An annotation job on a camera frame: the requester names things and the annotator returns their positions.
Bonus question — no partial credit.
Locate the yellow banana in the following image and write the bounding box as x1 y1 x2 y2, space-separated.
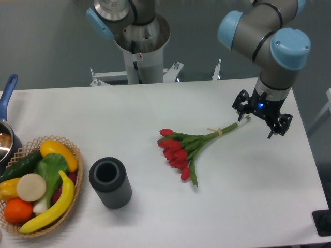
19 170 75 234

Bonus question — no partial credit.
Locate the beige round disc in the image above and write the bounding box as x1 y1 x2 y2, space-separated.
16 173 47 202

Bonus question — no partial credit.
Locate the black device at table edge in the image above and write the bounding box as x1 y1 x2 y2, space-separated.
312 209 330 237

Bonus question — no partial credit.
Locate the purple red vegetable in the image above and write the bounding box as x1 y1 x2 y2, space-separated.
52 172 77 205

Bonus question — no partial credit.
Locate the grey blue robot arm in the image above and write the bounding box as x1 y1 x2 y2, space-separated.
86 1 311 135

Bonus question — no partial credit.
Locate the yellow bell pepper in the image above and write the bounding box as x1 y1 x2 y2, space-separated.
1 178 20 202

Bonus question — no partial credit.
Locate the green cucumber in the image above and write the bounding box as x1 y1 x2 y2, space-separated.
1 150 42 182

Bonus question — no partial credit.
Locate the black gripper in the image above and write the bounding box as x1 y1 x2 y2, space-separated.
232 89 293 139

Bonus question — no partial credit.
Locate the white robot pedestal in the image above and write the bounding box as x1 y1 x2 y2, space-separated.
86 9 184 85

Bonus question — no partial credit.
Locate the orange fruit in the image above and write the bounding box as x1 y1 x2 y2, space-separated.
4 198 33 223

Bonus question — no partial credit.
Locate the red tulip bouquet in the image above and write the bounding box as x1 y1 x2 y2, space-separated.
157 115 251 187

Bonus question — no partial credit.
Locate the white frame at right edge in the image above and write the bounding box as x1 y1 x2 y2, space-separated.
306 88 330 138

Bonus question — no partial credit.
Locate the green bok choy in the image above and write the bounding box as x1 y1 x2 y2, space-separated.
33 153 68 215

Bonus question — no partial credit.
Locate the blue handled saucepan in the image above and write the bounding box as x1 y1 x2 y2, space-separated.
1 74 22 175

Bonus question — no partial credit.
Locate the woven wicker basket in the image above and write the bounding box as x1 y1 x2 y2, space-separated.
1 135 83 238

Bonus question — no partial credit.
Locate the dark grey ribbed vase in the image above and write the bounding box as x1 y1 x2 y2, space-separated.
88 157 132 209

